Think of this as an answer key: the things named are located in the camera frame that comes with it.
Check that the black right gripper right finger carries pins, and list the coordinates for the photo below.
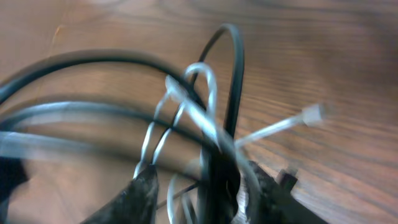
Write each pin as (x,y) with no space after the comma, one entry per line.
(276,203)

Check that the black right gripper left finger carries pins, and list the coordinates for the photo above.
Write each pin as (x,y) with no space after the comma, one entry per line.
(135,204)

